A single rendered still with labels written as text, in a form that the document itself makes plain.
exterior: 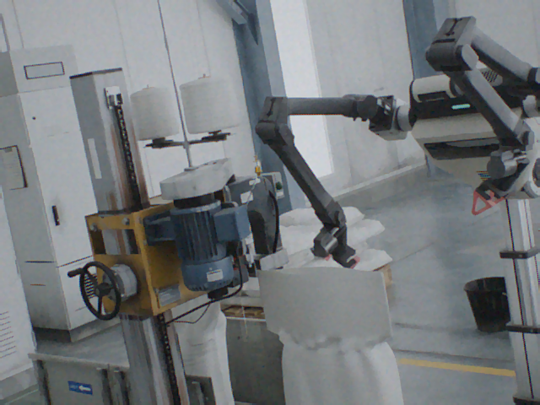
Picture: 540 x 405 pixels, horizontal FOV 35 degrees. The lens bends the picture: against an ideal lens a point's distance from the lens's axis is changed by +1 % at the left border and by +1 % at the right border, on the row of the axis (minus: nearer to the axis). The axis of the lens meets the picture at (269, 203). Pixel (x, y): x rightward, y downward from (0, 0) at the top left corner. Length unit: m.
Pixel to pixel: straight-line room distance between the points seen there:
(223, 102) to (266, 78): 6.18
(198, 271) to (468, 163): 0.95
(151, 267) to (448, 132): 1.01
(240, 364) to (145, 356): 0.92
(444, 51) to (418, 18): 9.25
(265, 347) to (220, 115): 1.19
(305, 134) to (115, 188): 6.97
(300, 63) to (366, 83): 1.24
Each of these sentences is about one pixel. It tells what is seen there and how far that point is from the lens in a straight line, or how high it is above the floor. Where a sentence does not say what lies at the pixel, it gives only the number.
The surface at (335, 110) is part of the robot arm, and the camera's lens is 2.72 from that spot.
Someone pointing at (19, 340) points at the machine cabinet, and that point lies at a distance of 5.56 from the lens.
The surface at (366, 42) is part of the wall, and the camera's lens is 10.58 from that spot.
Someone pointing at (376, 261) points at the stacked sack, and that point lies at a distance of 6.33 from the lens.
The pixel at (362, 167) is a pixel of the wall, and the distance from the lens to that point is 10.26.
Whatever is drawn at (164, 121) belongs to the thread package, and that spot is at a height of 1.58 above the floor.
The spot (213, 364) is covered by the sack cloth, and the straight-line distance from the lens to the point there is 3.13.
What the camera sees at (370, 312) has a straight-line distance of 2.58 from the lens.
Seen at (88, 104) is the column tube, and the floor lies 1.67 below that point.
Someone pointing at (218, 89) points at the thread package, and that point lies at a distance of 2.53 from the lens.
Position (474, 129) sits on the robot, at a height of 1.39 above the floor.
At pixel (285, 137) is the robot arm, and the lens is 2.52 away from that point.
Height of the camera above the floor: 1.65
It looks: 8 degrees down
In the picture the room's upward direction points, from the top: 10 degrees counter-clockwise
